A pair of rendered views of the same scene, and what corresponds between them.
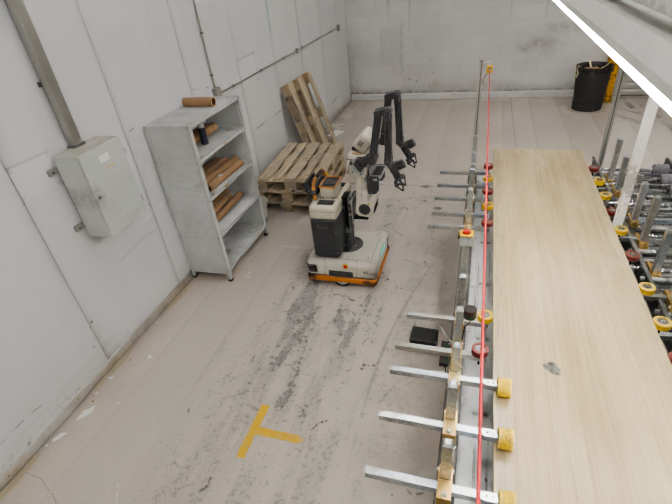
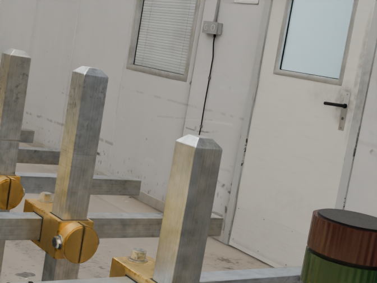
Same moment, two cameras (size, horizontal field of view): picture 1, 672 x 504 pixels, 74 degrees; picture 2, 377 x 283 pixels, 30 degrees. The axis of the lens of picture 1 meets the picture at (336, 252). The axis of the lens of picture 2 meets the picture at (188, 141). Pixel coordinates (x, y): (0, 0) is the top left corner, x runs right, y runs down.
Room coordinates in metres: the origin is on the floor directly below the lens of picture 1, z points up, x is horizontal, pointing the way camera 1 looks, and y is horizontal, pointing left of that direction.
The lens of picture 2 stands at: (1.71, -1.06, 1.20)
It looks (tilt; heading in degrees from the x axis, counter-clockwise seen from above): 7 degrees down; 123
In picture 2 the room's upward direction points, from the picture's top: 10 degrees clockwise
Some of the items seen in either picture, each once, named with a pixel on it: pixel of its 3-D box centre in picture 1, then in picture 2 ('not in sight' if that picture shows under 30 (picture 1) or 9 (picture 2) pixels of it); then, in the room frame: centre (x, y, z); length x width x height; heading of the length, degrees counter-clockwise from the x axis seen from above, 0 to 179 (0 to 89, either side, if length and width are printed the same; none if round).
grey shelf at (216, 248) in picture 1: (215, 189); not in sight; (4.04, 1.11, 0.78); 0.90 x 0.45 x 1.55; 160
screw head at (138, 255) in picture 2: not in sight; (138, 255); (1.26, -0.44, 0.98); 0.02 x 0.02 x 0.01
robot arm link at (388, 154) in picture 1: (388, 137); not in sight; (3.19, -0.48, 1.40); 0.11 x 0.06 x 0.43; 160
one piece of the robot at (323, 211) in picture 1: (336, 215); not in sight; (3.58, -0.04, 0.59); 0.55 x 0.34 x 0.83; 160
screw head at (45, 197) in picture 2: not in sight; (46, 196); (1.03, -0.36, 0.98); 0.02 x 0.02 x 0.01
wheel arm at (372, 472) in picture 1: (433, 486); (10, 181); (0.84, -0.25, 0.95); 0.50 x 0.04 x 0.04; 70
